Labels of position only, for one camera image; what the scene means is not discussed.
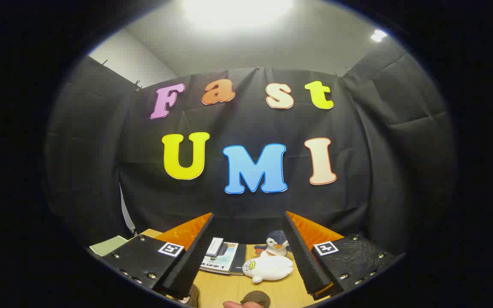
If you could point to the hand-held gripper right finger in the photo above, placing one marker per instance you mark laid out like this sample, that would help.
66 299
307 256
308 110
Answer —
304 256

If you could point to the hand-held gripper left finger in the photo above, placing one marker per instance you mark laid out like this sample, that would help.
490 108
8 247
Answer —
191 265

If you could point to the beige fabric storage box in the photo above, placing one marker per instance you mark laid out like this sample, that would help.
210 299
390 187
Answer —
109 246

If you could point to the grey penguin plush toy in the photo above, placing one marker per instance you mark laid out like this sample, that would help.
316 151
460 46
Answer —
277 244

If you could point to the light blue cover book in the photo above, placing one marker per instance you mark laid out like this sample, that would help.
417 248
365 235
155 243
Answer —
223 261

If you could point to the white round plush toy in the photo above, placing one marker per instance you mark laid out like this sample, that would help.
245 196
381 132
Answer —
270 268

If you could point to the black backdrop cloth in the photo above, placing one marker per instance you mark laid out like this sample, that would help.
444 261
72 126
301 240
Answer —
101 171

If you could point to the small ceiling light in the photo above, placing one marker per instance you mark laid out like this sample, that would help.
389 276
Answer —
379 35

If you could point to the large ceiling light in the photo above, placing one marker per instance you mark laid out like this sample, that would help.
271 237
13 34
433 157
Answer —
238 10

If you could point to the white backdrop frame pole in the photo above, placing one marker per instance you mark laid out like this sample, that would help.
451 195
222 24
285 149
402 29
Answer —
127 214

